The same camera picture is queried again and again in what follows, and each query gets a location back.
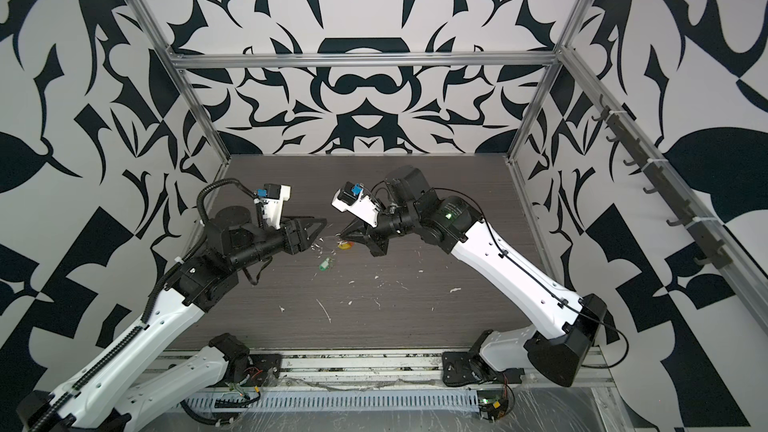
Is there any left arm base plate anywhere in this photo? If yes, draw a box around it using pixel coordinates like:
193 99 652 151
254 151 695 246
239 353 283 388

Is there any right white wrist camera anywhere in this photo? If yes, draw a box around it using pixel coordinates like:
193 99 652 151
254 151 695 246
331 182 381 227

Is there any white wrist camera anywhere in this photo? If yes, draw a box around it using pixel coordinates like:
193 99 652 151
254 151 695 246
331 182 381 227
254 183 291 229

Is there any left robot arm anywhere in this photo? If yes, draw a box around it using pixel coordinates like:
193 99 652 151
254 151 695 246
17 206 327 431

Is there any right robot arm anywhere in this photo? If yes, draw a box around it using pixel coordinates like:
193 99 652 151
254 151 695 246
332 166 613 387

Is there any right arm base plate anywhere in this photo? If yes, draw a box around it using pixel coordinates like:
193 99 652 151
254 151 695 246
441 352 497 387

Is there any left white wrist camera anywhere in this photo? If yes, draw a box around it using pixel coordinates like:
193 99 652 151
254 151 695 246
254 183 291 229

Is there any left black corrugated cable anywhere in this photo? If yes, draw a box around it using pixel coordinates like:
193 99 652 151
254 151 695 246
196 177 260 227

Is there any green lit circuit board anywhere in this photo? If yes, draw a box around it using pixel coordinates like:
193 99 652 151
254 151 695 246
478 388 516 422

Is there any white slotted cable duct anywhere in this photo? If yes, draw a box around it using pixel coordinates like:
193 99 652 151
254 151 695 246
187 389 480 413

